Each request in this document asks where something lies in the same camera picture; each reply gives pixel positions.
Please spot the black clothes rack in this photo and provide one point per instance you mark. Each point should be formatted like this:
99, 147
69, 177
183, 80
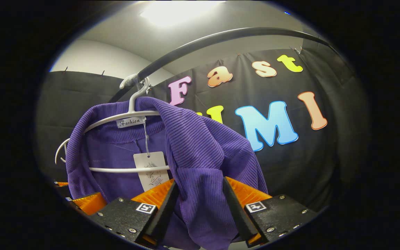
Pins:
221, 35

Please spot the large ceiling light panel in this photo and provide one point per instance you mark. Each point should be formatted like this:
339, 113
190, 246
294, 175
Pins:
182, 12

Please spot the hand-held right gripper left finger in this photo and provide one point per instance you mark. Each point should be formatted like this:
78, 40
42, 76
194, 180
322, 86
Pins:
165, 208

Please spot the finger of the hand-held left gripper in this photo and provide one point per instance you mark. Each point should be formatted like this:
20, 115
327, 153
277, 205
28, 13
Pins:
61, 184
90, 204

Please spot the purple ribbed cardigan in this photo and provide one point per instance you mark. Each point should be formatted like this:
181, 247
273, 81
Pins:
200, 146

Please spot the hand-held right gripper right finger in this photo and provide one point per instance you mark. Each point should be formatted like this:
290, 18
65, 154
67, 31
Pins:
236, 208

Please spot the white hanger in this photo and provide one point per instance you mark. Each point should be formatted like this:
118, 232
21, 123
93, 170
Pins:
127, 170
57, 152

